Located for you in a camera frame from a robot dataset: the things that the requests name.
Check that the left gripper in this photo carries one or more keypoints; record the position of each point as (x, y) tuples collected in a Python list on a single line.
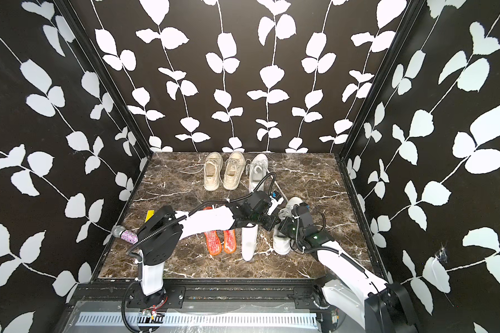
[(272, 220)]

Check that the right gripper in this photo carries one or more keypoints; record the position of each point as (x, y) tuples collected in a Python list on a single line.
[(285, 227)]

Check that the white insole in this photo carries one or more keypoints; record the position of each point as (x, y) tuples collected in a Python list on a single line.
[(249, 242)]

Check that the white sneaker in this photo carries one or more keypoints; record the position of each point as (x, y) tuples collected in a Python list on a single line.
[(257, 170), (281, 243)]

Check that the red insole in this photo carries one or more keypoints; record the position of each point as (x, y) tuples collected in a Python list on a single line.
[(213, 242), (230, 243)]

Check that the beige sneaker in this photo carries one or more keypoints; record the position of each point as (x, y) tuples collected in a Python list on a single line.
[(212, 170), (234, 169)]

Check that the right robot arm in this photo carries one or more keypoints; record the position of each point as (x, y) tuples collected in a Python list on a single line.
[(372, 302)]

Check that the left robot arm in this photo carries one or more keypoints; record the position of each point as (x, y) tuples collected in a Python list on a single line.
[(160, 235)]

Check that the yellow card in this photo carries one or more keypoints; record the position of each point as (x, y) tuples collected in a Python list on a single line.
[(150, 213)]

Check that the purple glitter tube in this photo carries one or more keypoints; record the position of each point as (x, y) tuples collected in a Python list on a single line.
[(120, 232)]

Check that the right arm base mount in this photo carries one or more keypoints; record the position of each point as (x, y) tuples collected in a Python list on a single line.
[(318, 295)]

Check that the white vented rail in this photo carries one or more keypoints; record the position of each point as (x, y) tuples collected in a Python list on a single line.
[(177, 319)]

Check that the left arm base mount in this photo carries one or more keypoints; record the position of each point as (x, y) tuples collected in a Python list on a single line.
[(171, 296)]

